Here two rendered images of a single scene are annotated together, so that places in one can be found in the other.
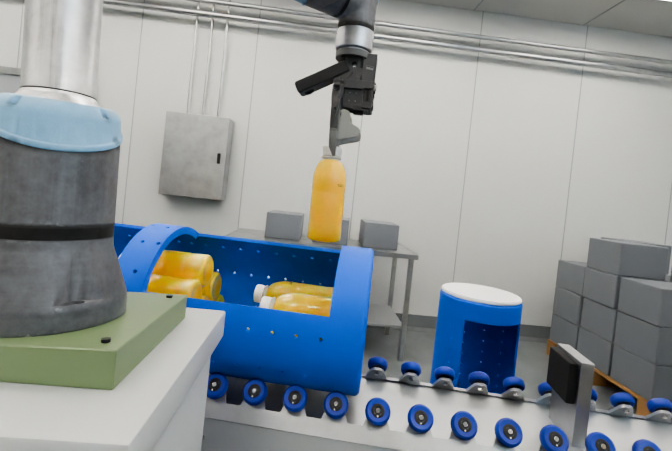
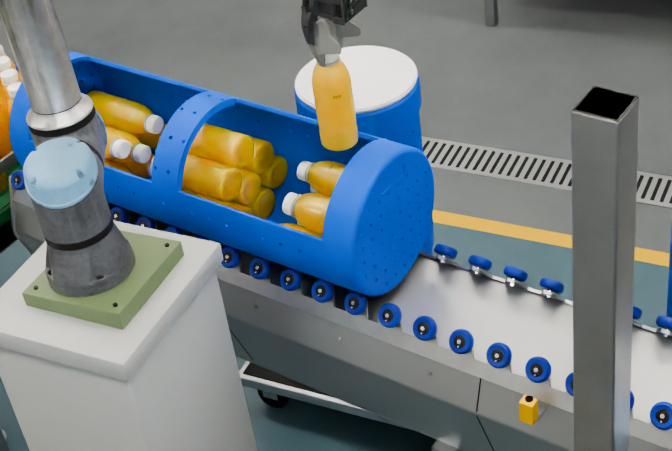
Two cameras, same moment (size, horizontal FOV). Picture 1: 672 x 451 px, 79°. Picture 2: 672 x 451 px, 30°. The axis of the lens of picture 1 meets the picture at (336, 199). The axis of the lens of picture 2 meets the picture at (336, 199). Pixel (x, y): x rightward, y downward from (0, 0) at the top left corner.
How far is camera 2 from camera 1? 1.71 m
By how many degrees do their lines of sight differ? 47
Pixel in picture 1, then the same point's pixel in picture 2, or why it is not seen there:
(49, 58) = (40, 95)
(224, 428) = (271, 303)
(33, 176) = (56, 221)
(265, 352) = (281, 257)
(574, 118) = not seen: outside the picture
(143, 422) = (131, 353)
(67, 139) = (65, 200)
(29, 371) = (86, 316)
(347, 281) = (338, 208)
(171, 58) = not seen: outside the picture
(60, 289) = (89, 273)
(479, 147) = not seen: outside the picture
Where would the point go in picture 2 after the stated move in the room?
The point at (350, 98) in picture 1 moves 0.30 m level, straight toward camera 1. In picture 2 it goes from (324, 8) to (226, 103)
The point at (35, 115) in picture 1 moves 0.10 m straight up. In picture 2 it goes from (45, 192) to (29, 140)
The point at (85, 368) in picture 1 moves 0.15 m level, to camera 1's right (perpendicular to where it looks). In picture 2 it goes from (108, 319) to (183, 342)
